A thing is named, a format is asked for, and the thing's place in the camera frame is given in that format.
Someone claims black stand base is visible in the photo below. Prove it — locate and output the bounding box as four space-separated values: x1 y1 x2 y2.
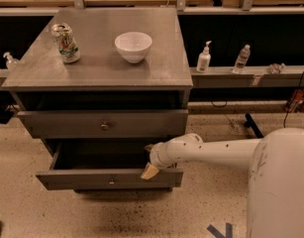
245 113 263 139

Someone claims grey wooden drawer cabinet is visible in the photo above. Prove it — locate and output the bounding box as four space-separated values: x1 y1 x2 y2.
1 7 194 193

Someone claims clear plastic water bottle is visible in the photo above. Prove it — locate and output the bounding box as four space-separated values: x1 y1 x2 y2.
232 45 251 73

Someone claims crushed green soda can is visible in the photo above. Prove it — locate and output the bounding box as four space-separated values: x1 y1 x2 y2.
51 23 80 63

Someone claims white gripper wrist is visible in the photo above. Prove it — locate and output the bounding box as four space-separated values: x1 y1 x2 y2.
141 143 172 180

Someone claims white ceramic bowl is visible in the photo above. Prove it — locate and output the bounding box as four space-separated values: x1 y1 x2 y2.
115 32 152 63

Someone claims white pump lotion bottle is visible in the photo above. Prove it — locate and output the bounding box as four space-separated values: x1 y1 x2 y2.
196 41 211 73

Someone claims grey drawer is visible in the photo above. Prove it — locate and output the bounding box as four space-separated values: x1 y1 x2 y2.
18 109 188 139
36 138 183 191

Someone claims clear pump sanitizer bottle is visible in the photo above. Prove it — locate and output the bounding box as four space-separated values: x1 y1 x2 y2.
3 52 19 71

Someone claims black floor cable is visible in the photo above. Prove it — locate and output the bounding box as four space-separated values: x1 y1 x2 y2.
283 64 304 129

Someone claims orange power tool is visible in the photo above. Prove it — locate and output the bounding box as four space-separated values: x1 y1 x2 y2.
283 89 304 113

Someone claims grey top drawer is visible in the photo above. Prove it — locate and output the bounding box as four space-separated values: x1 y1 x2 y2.
18 109 188 139

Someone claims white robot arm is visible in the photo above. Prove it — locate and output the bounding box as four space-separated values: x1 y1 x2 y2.
142 128 304 238

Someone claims crumpled clear plastic wrap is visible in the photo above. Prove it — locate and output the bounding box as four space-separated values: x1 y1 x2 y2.
268 63 286 74

